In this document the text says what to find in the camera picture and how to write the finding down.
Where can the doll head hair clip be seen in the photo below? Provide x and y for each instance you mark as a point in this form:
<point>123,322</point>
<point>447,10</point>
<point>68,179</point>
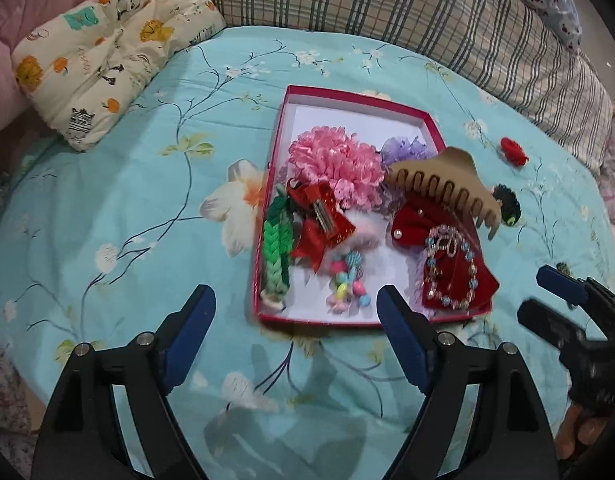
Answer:
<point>505,205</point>

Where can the beige claw hair clip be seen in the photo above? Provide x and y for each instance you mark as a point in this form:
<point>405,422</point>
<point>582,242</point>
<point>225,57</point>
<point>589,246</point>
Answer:
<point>437,165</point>

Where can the person's right hand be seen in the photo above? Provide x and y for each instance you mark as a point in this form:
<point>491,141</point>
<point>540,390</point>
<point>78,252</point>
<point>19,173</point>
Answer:
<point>585,432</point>

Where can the teal floral bed sheet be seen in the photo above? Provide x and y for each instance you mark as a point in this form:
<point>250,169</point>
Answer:
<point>112,210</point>

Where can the red bow hair clip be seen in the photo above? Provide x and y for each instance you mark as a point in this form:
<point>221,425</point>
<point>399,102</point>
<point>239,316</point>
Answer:
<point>337,227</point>
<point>310,246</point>

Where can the red cardboard box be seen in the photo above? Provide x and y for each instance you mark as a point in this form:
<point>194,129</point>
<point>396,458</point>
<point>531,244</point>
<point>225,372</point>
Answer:
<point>337,115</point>

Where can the cartoon print cream pillow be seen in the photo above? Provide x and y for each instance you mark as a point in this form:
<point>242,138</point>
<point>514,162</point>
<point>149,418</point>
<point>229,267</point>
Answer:
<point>112,50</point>

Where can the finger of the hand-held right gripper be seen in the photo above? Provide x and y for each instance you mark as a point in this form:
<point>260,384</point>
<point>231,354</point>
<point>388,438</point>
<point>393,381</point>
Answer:
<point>562,284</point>
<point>552,327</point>

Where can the purple scrunchie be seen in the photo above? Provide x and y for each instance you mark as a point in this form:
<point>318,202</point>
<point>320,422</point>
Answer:
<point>407,150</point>

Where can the pink scrunchie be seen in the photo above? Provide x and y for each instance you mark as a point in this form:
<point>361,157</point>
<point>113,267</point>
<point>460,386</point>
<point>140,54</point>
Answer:
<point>332,160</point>

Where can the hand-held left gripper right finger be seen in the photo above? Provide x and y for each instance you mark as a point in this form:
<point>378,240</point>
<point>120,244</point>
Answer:
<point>402,330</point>

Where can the red rose hair clip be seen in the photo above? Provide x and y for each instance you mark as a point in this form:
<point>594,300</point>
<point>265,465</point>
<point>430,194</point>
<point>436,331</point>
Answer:
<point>513,151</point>

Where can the red velvet pearl bow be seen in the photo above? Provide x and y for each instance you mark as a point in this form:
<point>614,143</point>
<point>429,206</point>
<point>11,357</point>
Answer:
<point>412,220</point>

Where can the grey floral cloth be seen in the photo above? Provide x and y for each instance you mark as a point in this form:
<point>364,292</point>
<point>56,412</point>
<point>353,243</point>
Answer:
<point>7,385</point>

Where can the plaid blanket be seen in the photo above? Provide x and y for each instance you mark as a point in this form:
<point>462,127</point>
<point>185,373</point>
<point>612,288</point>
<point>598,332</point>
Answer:
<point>387,5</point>

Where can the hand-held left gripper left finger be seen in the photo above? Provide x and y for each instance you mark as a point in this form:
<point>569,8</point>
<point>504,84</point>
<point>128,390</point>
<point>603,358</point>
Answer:
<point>190,330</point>

